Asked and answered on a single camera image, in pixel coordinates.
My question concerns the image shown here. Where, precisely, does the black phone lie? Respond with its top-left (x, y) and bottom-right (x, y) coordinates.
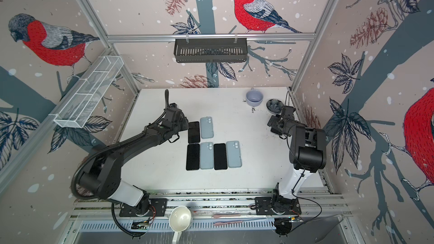
top-left (214, 143), bottom-right (228, 170)
top-left (186, 143), bottom-right (200, 171)
top-left (188, 122), bottom-right (201, 144)

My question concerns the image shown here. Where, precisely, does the light blue phone case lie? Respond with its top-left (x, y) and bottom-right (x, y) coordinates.
top-left (200, 142), bottom-right (214, 169)

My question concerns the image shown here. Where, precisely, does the white phone case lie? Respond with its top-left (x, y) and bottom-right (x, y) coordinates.
top-left (226, 141), bottom-right (242, 168)

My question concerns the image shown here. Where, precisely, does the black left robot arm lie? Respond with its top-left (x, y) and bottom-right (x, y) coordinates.
top-left (71, 89), bottom-right (189, 215)

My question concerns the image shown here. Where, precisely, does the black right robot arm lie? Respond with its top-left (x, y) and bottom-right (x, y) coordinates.
top-left (267, 106), bottom-right (326, 215)

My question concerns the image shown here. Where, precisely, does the dark grey small bowl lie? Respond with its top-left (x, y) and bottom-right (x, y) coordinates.
top-left (266, 99), bottom-right (285, 115)

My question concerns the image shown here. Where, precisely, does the lavender cup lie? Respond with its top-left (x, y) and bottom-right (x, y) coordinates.
top-left (245, 88), bottom-right (264, 107)

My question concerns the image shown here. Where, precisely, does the white ladle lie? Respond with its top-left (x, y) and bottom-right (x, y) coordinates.
top-left (169, 206), bottom-right (193, 244)

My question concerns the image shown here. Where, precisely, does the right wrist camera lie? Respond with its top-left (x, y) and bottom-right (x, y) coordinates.
top-left (280, 106), bottom-right (296, 120)

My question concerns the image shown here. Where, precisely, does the black hanging wire basket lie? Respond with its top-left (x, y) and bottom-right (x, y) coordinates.
top-left (174, 38), bottom-right (248, 63)

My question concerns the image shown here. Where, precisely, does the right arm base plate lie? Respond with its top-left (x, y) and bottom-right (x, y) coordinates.
top-left (249, 197), bottom-right (302, 215)

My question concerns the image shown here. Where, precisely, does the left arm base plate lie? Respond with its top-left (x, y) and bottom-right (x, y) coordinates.
top-left (119, 198), bottom-right (168, 218)

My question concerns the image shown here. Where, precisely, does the white mesh wall shelf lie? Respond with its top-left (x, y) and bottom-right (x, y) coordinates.
top-left (54, 55), bottom-right (124, 128)

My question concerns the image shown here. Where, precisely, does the red pen on rail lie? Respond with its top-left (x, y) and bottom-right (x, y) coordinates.
top-left (213, 220), bottom-right (250, 227)

